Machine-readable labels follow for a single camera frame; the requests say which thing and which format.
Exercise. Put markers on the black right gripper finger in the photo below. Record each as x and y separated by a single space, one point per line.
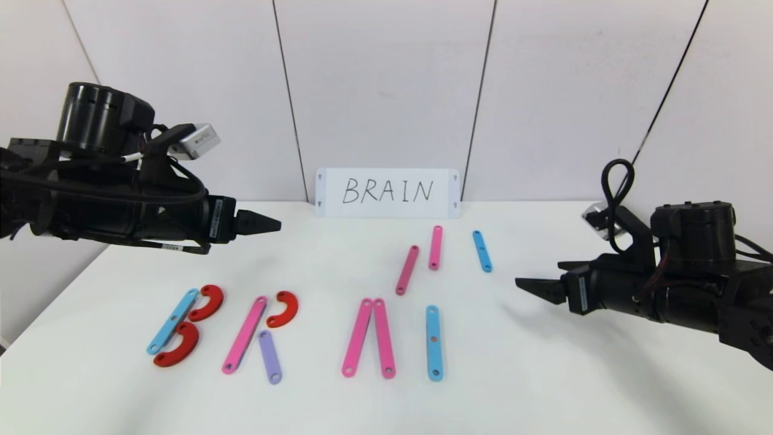
574 265
545 290

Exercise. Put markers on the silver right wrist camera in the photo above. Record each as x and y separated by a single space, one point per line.
595 217

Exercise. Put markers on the orange and black left arm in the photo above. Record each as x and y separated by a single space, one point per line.
90 121

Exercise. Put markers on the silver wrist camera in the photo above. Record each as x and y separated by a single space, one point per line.
199 142
595 217

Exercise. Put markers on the white BRAIN sign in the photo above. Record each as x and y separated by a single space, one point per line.
386 208

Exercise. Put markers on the short purple bar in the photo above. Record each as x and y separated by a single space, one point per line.
270 356

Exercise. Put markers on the light blue three-hole bar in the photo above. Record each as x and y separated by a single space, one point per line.
434 329
172 321

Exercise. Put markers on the short blue bar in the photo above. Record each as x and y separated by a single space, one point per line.
482 251

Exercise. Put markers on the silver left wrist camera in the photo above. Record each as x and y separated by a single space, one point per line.
199 142

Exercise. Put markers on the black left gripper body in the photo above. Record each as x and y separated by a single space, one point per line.
221 219

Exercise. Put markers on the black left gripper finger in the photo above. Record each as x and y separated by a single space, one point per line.
256 223

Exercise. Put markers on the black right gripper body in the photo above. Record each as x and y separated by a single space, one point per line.
578 291

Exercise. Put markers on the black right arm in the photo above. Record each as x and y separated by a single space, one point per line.
694 235

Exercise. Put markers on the pink bar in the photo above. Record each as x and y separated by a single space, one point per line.
384 338
407 270
435 248
357 338
244 335

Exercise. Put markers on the red C-shaped piece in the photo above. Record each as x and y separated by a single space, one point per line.
214 299
291 309
187 347

